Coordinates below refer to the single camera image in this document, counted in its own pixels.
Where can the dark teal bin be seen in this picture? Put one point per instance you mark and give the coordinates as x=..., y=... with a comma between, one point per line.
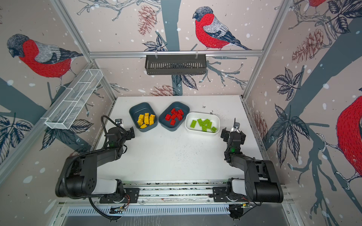
x=177, y=106
x=141, y=109

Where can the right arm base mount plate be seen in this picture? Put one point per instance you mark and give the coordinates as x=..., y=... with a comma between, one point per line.
x=224, y=194

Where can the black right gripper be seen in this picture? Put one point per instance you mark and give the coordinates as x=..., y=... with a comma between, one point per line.
x=226, y=133

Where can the white mesh wire shelf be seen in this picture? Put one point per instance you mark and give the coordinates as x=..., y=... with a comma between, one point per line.
x=76, y=97

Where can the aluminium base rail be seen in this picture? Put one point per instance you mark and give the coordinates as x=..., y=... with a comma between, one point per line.
x=182, y=192

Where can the middle dark teal bin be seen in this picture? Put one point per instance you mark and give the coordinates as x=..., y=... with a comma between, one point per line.
x=177, y=106

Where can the left dark teal bin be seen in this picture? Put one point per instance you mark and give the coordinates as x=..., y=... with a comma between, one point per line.
x=141, y=109

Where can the green lego brick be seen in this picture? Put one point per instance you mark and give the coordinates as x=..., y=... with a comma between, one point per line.
x=209, y=125

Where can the small red lego brick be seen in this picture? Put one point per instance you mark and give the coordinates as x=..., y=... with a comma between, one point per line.
x=173, y=111

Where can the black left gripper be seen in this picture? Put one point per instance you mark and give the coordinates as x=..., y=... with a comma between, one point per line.
x=127, y=133

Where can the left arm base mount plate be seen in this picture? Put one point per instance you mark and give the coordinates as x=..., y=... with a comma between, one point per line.
x=127, y=195

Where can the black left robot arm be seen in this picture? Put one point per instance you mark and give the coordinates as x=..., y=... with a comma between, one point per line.
x=79, y=176

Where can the white plastic bin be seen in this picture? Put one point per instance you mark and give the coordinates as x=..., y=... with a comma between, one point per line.
x=198, y=129

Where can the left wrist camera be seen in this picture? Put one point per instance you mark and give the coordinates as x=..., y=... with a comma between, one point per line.
x=119, y=122

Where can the black hanging wire basket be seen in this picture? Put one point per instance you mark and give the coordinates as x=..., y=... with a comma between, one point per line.
x=175, y=64

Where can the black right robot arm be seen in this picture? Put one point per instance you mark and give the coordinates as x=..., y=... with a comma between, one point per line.
x=260, y=178

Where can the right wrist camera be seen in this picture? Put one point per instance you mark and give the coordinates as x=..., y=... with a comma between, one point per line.
x=236, y=126

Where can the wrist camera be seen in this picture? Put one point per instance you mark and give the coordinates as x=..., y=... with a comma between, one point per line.
x=119, y=122
x=236, y=126

